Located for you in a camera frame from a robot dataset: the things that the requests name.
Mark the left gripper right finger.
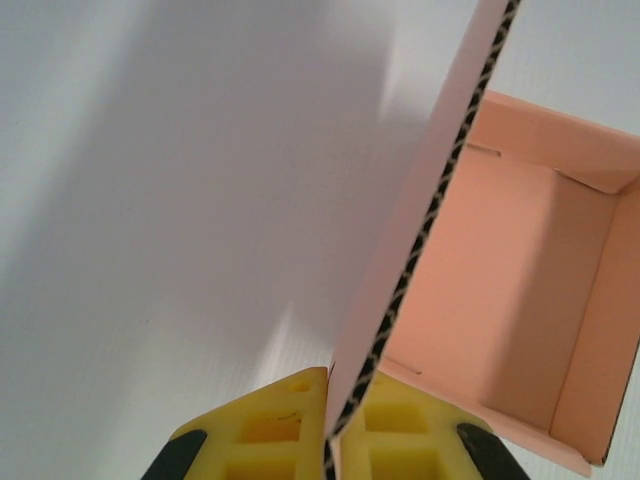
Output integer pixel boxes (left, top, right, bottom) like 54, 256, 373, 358
329, 372, 527, 480

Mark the pink cardboard box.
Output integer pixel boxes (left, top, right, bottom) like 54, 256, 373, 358
322, 0, 640, 480

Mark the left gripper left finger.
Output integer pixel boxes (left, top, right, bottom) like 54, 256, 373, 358
142, 366, 330, 480

